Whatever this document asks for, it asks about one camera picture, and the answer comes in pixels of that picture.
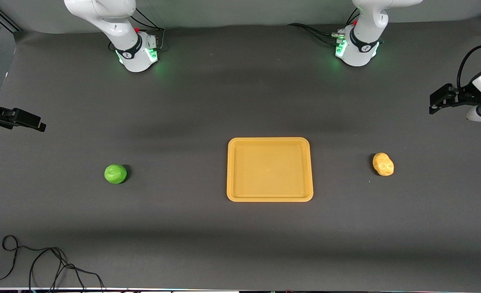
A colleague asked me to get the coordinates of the yellow potato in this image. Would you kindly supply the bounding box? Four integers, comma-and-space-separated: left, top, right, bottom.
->
372, 153, 395, 177

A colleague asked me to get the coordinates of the yellow plastic tray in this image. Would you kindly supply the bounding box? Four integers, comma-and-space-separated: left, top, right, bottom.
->
226, 137, 314, 203

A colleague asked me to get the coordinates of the black frame bar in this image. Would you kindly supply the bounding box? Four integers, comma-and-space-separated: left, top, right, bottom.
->
0, 3, 22, 33

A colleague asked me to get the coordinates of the short black left base cable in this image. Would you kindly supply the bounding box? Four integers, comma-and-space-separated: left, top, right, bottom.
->
346, 7, 361, 26

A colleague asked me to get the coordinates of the thin black loose cable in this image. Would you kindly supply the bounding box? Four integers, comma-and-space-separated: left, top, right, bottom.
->
0, 235, 105, 291

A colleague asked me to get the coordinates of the long black left base cable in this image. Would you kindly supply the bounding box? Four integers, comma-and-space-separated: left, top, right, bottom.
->
287, 23, 341, 46

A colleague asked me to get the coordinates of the black right base cable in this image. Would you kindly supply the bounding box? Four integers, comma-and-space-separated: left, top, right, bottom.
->
108, 7, 166, 52

